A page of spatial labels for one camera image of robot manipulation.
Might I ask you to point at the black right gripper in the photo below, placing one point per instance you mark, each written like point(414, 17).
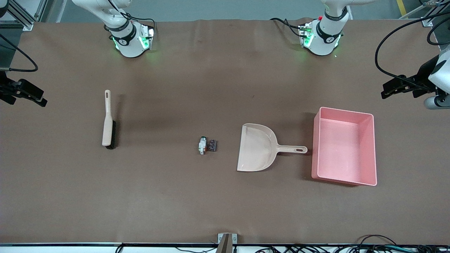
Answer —
point(5, 89)

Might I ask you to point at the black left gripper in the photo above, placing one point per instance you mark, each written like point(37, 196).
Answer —
point(420, 81)

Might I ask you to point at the beige brush with black bristles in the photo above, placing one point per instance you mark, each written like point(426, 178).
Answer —
point(107, 128)

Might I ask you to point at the beige plastic dustpan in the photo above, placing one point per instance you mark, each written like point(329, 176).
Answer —
point(256, 149)

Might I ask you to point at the dark brown cylindrical capacitor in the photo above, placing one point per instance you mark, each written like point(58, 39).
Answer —
point(212, 145)

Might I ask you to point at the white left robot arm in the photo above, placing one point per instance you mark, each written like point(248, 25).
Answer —
point(327, 40)

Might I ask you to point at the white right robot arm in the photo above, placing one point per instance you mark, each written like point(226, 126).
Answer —
point(128, 44)

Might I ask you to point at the pink plastic bin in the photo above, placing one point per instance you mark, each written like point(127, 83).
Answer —
point(346, 151)

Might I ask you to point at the brown table cover sheet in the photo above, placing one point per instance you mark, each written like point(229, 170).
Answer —
point(211, 88)

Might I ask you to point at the grey metal table bracket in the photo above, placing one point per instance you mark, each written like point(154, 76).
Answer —
point(227, 239)

